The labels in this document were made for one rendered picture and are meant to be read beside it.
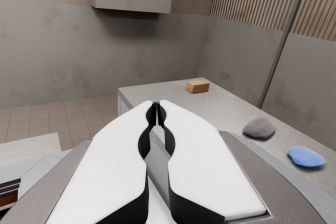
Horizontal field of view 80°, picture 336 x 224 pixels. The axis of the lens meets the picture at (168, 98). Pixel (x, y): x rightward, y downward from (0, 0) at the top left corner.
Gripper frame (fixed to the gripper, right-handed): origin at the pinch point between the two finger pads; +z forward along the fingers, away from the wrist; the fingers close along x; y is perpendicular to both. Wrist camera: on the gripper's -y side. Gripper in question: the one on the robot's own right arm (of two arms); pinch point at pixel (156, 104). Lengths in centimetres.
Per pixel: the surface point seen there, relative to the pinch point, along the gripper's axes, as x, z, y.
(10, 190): -55, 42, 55
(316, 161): 53, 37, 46
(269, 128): 46, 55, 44
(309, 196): 40, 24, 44
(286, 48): 156, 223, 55
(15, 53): -167, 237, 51
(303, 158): 49, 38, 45
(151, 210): -4, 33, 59
